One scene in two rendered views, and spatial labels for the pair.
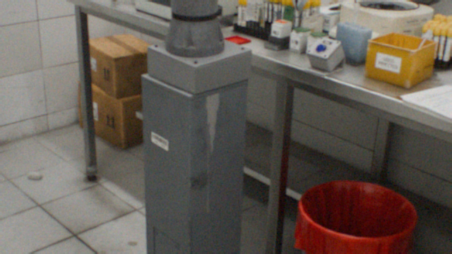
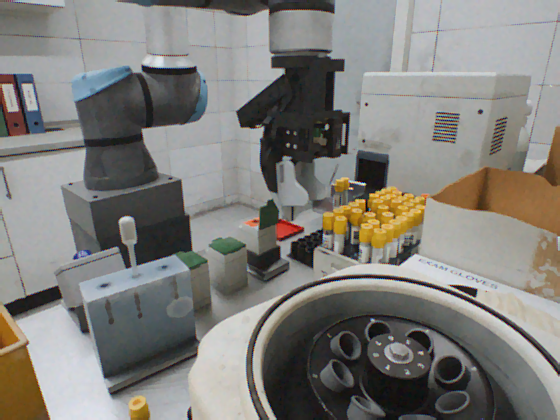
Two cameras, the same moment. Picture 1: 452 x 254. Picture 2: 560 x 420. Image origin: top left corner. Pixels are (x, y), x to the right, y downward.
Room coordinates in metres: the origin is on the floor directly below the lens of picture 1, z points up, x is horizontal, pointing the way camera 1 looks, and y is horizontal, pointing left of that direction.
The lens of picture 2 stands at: (1.85, -0.67, 1.17)
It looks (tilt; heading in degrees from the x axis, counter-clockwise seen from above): 20 degrees down; 88
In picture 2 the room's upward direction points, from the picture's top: straight up
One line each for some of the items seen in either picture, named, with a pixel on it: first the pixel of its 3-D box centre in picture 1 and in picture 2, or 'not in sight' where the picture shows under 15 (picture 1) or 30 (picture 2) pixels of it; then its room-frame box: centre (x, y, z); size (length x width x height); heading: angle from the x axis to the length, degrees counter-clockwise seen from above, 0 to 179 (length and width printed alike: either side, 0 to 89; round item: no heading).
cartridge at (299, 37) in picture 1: (300, 40); (226, 263); (1.78, -0.21, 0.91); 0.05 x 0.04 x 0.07; 133
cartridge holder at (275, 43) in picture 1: (280, 41); (258, 255); (1.82, -0.16, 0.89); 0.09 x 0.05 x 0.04; 134
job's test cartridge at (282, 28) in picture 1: (281, 32); (257, 240); (1.82, -0.16, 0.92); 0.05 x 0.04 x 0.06; 134
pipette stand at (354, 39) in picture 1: (352, 43); (142, 316); (1.71, -0.35, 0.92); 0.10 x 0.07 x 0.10; 35
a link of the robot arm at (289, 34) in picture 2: not in sight; (302, 38); (1.88, -0.22, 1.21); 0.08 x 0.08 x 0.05
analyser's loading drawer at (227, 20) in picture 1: (205, 13); (353, 192); (2.03, 0.08, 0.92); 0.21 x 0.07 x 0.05; 43
